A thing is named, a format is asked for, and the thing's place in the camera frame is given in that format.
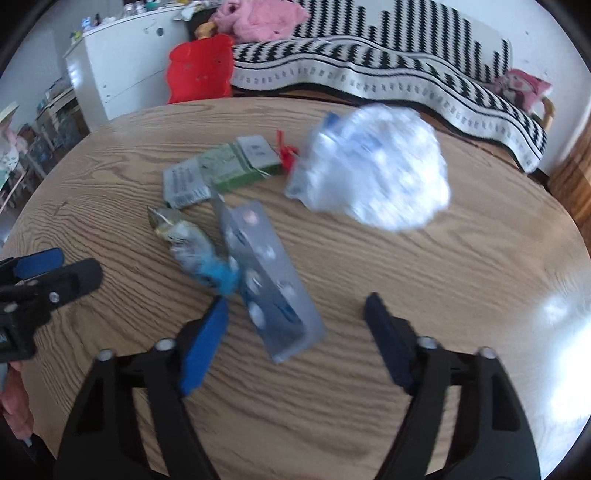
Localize pink cartoon pillow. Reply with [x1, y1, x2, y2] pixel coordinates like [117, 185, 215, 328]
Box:
[493, 69, 552, 113]

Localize red plush cushion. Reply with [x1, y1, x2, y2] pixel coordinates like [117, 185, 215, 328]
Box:
[165, 34, 235, 104]

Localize blue crumpled candy wrapper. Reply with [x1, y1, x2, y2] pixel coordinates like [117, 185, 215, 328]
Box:
[147, 207, 240, 296]

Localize white cabinet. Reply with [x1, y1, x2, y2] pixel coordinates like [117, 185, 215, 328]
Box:
[64, 4, 188, 131]

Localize grey pill blister pack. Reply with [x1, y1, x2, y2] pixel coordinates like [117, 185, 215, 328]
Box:
[211, 191, 325, 363]

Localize red ribbon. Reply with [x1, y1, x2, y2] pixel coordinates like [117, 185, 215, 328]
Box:
[276, 130, 300, 173]

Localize person's left hand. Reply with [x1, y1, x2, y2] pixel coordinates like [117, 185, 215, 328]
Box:
[1, 362, 34, 440]

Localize grey crumpled foil wrapper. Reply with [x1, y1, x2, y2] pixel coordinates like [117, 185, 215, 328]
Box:
[162, 156, 211, 209]

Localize black white striped sofa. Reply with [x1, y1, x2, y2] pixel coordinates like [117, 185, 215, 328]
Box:
[231, 1, 547, 173]

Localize clear plastic bag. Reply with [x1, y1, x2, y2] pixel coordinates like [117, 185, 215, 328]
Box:
[284, 104, 451, 232]

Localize pink blanket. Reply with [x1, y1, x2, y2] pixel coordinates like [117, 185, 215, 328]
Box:
[211, 0, 310, 43]

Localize green cigarette box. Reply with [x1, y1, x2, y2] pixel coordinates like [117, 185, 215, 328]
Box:
[197, 135, 283, 193]

